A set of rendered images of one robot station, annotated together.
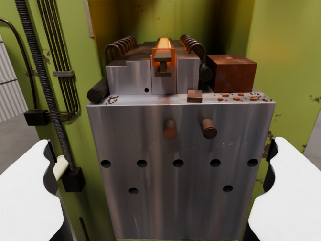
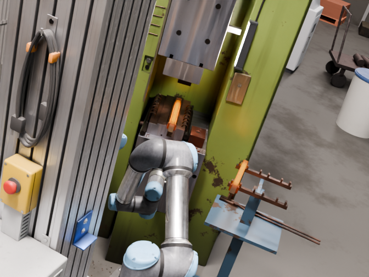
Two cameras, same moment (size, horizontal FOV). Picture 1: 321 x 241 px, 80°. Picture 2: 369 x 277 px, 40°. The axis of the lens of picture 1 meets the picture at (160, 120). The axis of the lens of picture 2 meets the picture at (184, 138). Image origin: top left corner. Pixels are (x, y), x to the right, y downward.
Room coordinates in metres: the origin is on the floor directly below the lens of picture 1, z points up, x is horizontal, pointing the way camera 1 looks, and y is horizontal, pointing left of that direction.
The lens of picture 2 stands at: (-2.06, 0.11, 2.21)
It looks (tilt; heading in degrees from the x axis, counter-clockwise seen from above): 27 degrees down; 355
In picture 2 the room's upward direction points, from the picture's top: 18 degrees clockwise
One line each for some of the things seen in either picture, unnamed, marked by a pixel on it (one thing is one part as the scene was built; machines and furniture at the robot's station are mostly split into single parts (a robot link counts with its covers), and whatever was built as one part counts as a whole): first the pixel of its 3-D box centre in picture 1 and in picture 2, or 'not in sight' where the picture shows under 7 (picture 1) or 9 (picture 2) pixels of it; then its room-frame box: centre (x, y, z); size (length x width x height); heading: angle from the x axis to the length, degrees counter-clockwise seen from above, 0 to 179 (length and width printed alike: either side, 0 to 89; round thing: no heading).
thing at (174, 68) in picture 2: not in sight; (186, 59); (0.63, 0.01, 1.32); 0.42 x 0.20 x 0.10; 178
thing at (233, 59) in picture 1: (227, 71); (196, 137); (0.47, -0.17, 0.95); 0.12 x 0.09 x 0.07; 178
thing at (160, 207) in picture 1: (173, 130); (167, 155); (0.63, -0.05, 0.69); 0.56 x 0.38 x 0.45; 178
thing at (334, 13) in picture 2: not in sight; (320, 5); (10.65, -3.15, 0.24); 1.33 x 0.91 x 0.48; 69
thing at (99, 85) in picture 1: (116, 72); (148, 118); (0.57, 0.12, 0.93); 0.40 x 0.03 x 0.03; 178
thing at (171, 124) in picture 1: (169, 128); not in sight; (0.34, -0.02, 0.87); 0.04 x 0.03 x 0.03; 178
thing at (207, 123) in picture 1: (208, 128); not in sight; (0.33, -0.09, 0.87); 0.04 x 0.03 x 0.03; 178
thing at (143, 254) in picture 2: not in sight; (141, 263); (-0.69, 0.00, 0.98); 0.13 x 0.12 x 0.14; 106
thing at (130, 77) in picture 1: (156, 58); (169, 115); (0.63, 0.01, 0.96); 0.42 x 0.20 x 0.09; 178
